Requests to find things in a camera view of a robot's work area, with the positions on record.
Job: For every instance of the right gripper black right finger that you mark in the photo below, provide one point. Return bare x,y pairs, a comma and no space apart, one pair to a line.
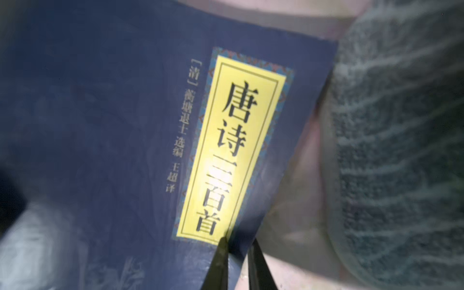
260,277

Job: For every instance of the grey wiping cloth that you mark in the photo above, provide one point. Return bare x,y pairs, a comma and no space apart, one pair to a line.
392,146

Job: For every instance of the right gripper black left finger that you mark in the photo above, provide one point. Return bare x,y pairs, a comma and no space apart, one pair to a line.
217,276

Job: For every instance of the blue book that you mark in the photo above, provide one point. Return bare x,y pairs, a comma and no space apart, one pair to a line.
137,134

